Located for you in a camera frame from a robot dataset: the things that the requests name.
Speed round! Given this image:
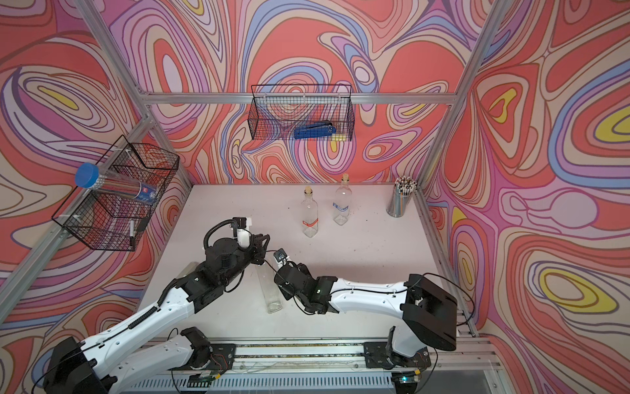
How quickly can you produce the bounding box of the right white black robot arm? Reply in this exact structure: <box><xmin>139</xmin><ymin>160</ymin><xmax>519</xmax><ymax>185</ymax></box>
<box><xmin>274</xmin><ymin>263</ymin><xmax>458</xmax><ymax>358</ymax></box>

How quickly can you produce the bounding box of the clear tube with blue cap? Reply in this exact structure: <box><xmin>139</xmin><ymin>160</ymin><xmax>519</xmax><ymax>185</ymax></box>
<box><xmin>75</xmin><ymin>164</ymin><xmax>158</xmax><ymax>205</ymax></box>

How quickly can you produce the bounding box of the black wire basket back wall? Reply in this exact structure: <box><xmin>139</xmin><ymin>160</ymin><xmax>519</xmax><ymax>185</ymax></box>
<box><xmin>248</xmin><ymin>83</ymin><xmax>355</xmax><ymax>142</ymax></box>

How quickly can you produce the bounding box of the clear bottle red label cork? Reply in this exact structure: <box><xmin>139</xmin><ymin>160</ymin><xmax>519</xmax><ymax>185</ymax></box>
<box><xmin>301</xmin><ymin>186</ymin><xmax>319</xmax><ymax>238</ymax></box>

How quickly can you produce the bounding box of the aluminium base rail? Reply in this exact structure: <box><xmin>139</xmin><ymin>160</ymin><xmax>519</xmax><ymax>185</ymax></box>
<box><xmin>211</xmin><ymin>338</ymin><xmax>502</xmax><ymax>374</ymax></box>

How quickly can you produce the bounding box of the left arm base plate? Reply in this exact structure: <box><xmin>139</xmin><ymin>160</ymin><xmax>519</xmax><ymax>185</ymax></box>
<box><xmin>173</xmin><ymin>343</ymin><xmax>236</xmax><ymax>373</ymax></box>

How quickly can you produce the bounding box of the black marker in basket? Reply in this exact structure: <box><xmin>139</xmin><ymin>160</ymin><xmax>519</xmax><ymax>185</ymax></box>
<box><xmin>129</xmin><ymin>220</ymin><xmax>136</xmax><ymax>247</ymax></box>

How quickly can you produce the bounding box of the black wire basket wall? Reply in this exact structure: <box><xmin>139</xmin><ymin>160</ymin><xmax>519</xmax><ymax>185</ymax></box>
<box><xmin>248</xmin><ymin>83</ymin><xmax>355</xmax><ymax>142</ymax></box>
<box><xmin>52</xmin><ymin>136</ymin><xmax>180</xmax><ymax>251</ymax></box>

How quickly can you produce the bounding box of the metal cup with pencils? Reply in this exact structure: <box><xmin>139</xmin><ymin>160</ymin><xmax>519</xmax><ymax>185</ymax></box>
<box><xmin>387</xmin><ymin>176</ymin><xmax>418</xmax><ymax>218</ymax></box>

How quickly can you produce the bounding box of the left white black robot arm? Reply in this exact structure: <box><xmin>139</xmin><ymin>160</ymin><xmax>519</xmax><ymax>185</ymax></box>
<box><xmin>43</xmin><ymin>231</ymin><xmax>271</xmax><ymax>393</ymax></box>

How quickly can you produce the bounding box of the black wire basket left wall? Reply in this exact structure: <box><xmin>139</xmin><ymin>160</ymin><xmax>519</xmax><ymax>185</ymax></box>
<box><xmin>52</xmin><ymin>136</ymin><xmax>180</xmax><ymax>251</ymax></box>

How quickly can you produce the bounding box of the blue tool in basket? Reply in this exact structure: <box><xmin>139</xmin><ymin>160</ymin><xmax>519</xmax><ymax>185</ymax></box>
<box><xmin>294</xmin><ymin>121</ymin><xmax>337</xmax><ymax>140</ymax></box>

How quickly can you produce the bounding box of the clear bottle blue label cork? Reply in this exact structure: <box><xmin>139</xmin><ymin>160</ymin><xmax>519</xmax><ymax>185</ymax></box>
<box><xmin>333</xmin><ymin>173</ymin><xmax>352</xmax><ymax>226</ymax></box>

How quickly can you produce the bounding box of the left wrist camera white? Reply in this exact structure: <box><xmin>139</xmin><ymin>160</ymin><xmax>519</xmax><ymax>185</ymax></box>
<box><xmin>232</xmin><ymin>217</ymin><xmax>252</xmax><ymax>249</ymax></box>

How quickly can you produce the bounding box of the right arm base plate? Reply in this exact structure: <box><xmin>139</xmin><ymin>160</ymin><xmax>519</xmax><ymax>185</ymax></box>
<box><xmin>363</xmin><ymin>341</ymin><xmax>431</xmax><ymax>371</ymax></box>

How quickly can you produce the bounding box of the clear bottle with black cap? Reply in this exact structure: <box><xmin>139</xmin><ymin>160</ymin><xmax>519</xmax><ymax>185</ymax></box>
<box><xmin>256</xmin><ymin>264</ymin><xmax>283</xmax><ymax>315</ymax></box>

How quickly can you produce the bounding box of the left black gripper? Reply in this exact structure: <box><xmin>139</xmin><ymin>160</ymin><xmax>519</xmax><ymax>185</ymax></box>
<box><xmin>218</xmin><ymin>233</ymin><xmax>271</xmax><ymax>290</ymax></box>

